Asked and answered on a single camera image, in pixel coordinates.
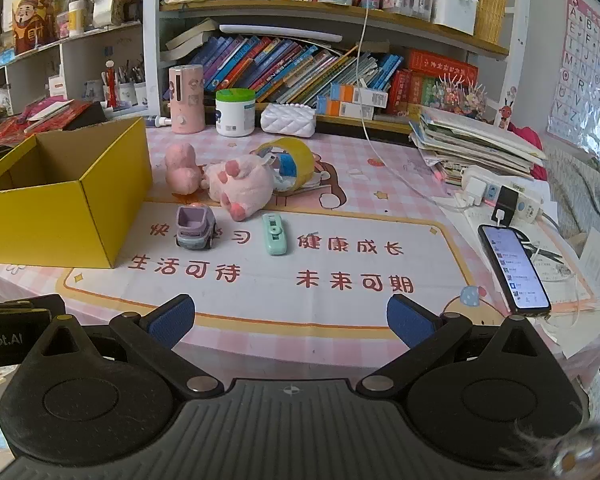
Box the white bottle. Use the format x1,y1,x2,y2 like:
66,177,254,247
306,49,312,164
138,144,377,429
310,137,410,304
69,0,87,38

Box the colourful spiky decoration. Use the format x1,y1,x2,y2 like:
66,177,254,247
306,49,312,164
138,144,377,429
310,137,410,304
432,74,487,120

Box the fortune god paper figure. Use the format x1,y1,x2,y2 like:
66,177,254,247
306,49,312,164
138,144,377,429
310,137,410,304
12,0,58,54

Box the yellow tape roll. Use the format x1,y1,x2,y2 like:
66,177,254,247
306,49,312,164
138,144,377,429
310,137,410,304
250,139,313,195

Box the pink cylindrical appliance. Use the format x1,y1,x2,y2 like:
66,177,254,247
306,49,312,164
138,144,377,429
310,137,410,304
169,65,206,135

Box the grey furry tuft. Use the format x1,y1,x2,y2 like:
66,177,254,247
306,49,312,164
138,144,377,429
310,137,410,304
500,417,600,480

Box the stack of papers and booklets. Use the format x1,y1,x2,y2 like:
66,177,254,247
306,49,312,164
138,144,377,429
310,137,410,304
409,105,548,186

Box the mint green small device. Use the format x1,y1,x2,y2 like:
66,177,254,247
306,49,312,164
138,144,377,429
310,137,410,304
261,212,289,256

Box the grey cloth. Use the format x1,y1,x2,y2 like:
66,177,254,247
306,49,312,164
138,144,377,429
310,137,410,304
542,145,600,251

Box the purple toy car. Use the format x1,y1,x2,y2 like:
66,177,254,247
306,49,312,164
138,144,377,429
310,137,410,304
175,203,216,250

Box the red printed papers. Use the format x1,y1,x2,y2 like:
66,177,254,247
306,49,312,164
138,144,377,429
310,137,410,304
0,99,106,150

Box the white jar green lid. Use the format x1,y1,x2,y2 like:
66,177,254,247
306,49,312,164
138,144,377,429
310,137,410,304
215,88,257,137

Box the white side shelf unit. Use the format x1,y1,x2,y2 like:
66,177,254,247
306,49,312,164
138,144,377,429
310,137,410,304
0,20,146,117

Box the pink printed table mat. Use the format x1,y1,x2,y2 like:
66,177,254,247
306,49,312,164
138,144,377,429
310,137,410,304
0,124,600,361

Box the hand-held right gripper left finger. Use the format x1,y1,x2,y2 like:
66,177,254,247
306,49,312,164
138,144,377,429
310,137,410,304
22,294,226,397

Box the red and white doll figure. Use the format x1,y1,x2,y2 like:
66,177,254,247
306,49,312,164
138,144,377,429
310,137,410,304
105,60,119,110

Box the black smartphone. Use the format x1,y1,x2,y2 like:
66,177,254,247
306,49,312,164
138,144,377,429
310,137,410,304
478,224,552,316

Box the yellow cardboard box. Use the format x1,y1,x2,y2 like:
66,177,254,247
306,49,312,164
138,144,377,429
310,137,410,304
0,116,153,269

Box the red boxed book set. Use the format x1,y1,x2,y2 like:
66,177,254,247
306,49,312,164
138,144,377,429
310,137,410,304
387,50,479,117

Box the pink plush pig toy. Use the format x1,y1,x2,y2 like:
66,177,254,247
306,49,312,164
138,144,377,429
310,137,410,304
202,155,276,222

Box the white paper bag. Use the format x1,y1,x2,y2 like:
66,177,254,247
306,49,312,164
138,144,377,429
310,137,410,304
92,0,123,26

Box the white charger plug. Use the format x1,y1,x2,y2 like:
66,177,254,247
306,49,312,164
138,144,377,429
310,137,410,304
272,172,303,195

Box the white bar lamp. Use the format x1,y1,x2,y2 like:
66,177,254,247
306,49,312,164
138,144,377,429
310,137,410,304
219,23,343,44

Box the black charger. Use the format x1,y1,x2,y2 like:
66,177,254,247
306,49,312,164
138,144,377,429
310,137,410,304
490,185,521,223

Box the alphabet wall poster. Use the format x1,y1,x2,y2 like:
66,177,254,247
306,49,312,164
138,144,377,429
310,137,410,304
547,0,600,148

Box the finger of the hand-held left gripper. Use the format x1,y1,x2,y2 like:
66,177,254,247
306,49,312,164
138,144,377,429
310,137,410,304
0,293,67,319

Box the row of slanted books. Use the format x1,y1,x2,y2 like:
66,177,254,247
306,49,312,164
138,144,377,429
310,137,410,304
195,35,403,107

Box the white wooden bookshelf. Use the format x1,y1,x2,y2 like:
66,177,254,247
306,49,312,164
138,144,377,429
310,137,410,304
142,0,531,146

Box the white cable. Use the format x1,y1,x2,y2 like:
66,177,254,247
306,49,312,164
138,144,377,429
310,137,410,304
358,7,463,208

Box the yellow book set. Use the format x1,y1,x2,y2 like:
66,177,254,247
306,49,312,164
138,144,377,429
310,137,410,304
475,0,511,46

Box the white power strip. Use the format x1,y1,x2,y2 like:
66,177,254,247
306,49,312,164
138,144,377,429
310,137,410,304
460,165,543,226

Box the white pen organizer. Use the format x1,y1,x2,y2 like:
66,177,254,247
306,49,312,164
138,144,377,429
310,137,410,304
432,0,479,36

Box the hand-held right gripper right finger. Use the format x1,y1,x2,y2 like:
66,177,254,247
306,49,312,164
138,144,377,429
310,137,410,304
356,294,556,396

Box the white pen cup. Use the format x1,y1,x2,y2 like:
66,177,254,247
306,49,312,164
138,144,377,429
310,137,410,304
132,62,148,107
115,62,136,107

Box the orange and blue boxes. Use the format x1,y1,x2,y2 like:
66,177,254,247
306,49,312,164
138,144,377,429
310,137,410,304
317,82,388,121

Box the white quilted pouch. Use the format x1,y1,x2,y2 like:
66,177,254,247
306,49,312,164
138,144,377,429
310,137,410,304
260,102,317,138

